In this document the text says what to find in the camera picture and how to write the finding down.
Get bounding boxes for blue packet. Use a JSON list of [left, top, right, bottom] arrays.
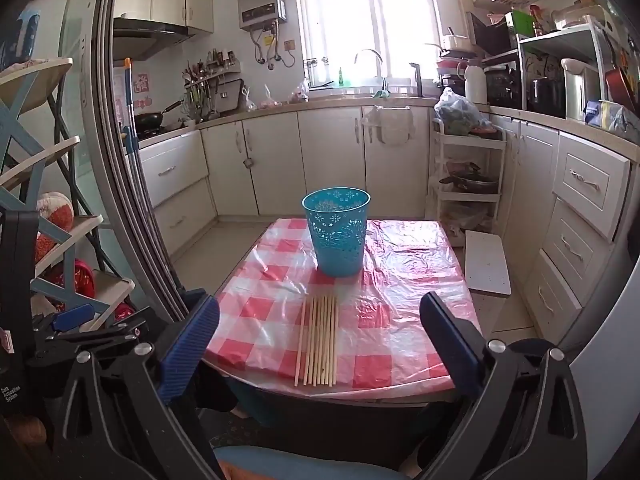
[[584, 99, 640, 141]]

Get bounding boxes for kitchen window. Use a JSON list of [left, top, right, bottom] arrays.
[[295, 0, 443, 92]]

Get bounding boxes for grey sliding door frame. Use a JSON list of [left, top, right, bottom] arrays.
[[92, 0, 201, 321]]

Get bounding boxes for person's left hand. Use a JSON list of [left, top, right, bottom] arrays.
[[9, 411, 50, 457]]

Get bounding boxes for wall utensil rack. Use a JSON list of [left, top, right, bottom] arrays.
[[182, 49, 243, 116]]

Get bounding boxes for black cooking pot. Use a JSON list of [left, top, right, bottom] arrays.
[[529, 76, 566, 117]]

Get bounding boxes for curved chrome faucet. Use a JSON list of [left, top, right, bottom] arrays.
[[354, 49, 388, 92]]

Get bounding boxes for pink filled plastic bag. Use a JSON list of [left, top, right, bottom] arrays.
[[287, 78, 312, 105]]

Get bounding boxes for white low stool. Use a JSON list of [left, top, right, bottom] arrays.
[[465, 231, 512, 297]]

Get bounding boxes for black range hood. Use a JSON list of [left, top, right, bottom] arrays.
[[112, 17, 190, 61]]

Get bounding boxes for black wok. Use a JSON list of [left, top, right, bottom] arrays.
[[134, 100, 184, 129]]

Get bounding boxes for black countertop oven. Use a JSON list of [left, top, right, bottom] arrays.
[[484, 62, 523, 109]]

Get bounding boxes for white electric water boiler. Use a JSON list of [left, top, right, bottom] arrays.
[[561, 58, 601, 122]]

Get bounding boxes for white hanging plastic bag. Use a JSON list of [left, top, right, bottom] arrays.
[[361, 106, 417, 147]]

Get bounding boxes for wooden shelf with blue frame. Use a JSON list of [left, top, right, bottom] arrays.
[[0, 57, 136, 333]]

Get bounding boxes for red hanging pan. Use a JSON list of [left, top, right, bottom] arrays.
[[604, 30, 640, 111]]

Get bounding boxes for white counter shelf rack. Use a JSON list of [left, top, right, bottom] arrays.
[[517, 15, 618, 121]]

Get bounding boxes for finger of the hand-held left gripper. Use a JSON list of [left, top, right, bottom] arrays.
[[95, 306, 170, 343], [32, 303, 97, 336]]

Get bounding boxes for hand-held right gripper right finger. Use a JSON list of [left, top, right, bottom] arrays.
[[419, 291, 588, 480]]

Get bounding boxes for cream cabinet with wide drawers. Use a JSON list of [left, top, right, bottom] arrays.
[[137, 130, 218, 256]]

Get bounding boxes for white pot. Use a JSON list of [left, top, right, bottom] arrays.
[[440, 27, 473, 53]]

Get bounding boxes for blue perforated plastic basket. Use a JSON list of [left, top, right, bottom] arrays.
[[301, 187, 372, 278]]

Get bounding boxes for white trolley rack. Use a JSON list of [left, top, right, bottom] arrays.
[[431, 119, 508, 246]]

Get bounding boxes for stack of red bowls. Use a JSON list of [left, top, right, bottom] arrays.
[[435, 55, 468, 78]]

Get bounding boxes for red patterned bag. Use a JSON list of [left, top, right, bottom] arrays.
[[47, 259, 96, 311]]

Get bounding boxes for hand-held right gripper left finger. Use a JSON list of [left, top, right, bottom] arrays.
[[52, 290, 222, 480]]

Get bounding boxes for black flat appliance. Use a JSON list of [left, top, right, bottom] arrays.
[[467, 11, 511, 56]]

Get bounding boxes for red white checkered tablecloth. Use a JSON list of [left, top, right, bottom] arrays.
[[202, 218, 483, 401]]

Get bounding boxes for dark lidded pan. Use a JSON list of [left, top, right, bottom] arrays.
[[439, 162, 501, 195]]

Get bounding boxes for mop with blue handle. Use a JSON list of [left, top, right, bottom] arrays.
[[122, 57, 146, 156]]

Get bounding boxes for red white stuffed bag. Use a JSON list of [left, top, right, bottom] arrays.
[[35, 191, 76, 261]]

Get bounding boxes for blue seat cushion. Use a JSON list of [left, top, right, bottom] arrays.
[[215, 446, 426, 480]]

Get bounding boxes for white thermos jug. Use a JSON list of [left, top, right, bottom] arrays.
[[464, 60, 488, 106]]

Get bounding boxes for cream cabinet with doors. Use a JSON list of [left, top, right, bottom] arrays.
[[200, 105, 436, 218]]

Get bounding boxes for plastic bag of greens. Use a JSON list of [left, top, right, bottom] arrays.
[[434, 87, 493, 136]]

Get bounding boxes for blue plastic holder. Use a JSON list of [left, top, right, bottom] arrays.
[[15, 10, 41, 56]]

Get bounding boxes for pink wall stickers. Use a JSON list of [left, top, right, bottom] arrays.
[[134, 72, 153, 111]]

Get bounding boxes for cream cabinet with curved handles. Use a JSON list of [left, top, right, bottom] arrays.
[[492, 110, 633, 341]]

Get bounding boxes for bunch of wooden chopsticks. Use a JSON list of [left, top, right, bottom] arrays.
[[294, 295, 341, 387]]

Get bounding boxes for green box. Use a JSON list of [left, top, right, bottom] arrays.
[[505, 7, 538, 38]]

